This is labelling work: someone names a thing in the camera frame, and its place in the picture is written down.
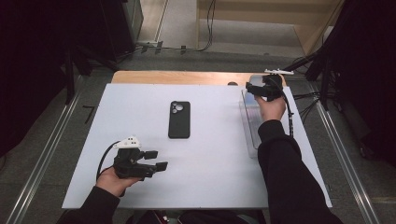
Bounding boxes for clear plastic tray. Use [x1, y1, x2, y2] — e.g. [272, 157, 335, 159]
[238, 88, 272, 159]

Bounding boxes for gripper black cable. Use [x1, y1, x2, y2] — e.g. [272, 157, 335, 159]
[274, 77, 295, 138]
[95, 140, 121, 181]

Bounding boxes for black metal stand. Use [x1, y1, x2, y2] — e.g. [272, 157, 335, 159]
[62, 43, 120, 105]
[277, 46, 344, 111]

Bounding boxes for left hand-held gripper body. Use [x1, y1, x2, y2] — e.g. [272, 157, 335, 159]
[112, 134, 159, 181]

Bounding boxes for person's left hand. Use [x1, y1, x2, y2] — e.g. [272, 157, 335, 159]
[95, 167, 142, 198]

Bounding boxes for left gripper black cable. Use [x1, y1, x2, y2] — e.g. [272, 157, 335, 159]
[95, 140, 121, 181]

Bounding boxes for white table board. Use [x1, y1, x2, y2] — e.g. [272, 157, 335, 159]
[61, 82, 332, 210]

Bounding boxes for black floor cables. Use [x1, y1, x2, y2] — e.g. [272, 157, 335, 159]
[292, 91, 322, 124]

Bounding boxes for light wooden shelf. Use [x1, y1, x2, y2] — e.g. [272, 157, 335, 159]
[195, 0, 346, 57]

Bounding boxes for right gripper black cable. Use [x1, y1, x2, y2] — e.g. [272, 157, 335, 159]
[274, 77, 295, 138]

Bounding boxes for aluminium floor rail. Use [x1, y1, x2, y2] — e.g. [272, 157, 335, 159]
[306, 81, 381, 224]
[6, 76, 84, 224]

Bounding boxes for person's right hand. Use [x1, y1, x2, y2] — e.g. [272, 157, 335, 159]
[254, 92, 288, 123]

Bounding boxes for wooden table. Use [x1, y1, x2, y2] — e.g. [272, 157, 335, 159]
[110, 70, 288, 88]

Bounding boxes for black phone case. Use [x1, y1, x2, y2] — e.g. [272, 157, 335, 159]
[167, 100, 191, 139]

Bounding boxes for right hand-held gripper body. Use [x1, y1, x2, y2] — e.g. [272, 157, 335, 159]
[262, 68, 295, 103]

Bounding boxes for black curtain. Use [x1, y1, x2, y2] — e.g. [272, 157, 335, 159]
[323, 0, 396, 167]
[0, 0, 104, 158]

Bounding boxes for black hanging cables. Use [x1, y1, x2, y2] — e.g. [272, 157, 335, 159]
[197, 0, 218, 52]

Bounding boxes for dark cabinet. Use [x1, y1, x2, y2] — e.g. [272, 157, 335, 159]
[99, 0, 145, 62]

